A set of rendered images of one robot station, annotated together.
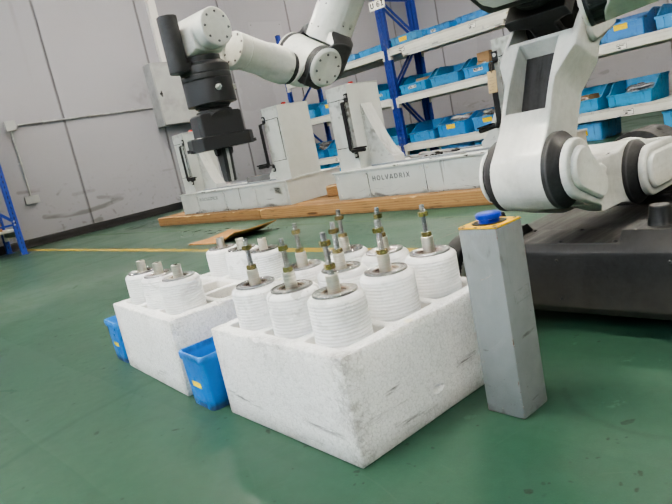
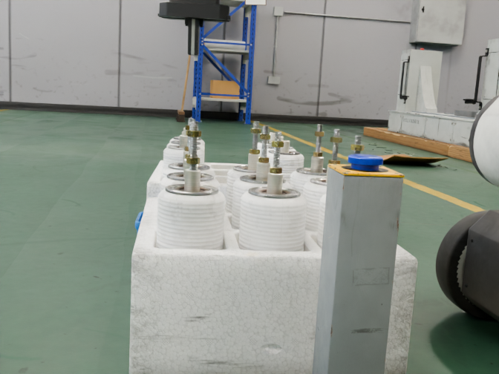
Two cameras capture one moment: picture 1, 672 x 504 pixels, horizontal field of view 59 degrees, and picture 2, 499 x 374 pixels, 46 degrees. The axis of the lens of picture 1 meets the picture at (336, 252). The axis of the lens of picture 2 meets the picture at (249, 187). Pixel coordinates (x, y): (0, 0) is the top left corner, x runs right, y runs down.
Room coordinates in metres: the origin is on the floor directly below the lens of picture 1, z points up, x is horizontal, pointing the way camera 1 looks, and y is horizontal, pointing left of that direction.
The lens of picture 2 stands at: (0.26, -0.49, 0.40)
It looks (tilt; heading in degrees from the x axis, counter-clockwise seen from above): 10 degrees down; 32
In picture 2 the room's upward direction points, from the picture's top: 3 degrees clockwise
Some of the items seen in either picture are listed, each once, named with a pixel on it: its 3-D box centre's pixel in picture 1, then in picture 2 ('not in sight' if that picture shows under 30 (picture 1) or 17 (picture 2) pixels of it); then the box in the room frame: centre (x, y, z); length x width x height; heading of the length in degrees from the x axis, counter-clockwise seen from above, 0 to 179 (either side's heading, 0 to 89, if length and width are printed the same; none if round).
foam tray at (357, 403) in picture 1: (357, 348); (257, 274); (1.09, 0.00, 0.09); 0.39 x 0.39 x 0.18; 39
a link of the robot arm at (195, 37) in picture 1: (196, 48); not in sight; (1.09, 0.17, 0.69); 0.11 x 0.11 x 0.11; 45
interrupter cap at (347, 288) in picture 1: (334, 291); (191, 190); (0.92, 0.01, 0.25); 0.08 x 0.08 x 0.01
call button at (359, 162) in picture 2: (488, 218); (364, 164); (0.91, -0.24, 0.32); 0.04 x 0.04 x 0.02
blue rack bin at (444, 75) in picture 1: (456, 72); not in sight; (6.54, -1.65, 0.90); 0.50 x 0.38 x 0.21; 132
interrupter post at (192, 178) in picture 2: (333, 284); (192, 181); (0.92, 0.01, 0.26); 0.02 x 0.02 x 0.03
